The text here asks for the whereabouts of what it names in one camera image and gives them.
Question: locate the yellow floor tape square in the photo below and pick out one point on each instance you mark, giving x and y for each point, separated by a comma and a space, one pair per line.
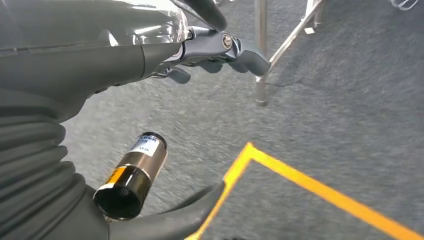
298, 177

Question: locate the grey ribbed left arm sleeve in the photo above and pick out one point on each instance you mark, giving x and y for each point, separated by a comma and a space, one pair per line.
33, 172

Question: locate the stainless steel workbench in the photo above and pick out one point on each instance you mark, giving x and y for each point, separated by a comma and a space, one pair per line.
261, 20

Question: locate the brown cylinder with label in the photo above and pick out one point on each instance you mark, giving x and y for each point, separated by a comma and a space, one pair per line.
136, 172

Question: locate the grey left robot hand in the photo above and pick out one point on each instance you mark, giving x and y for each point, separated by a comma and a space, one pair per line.
82, 49

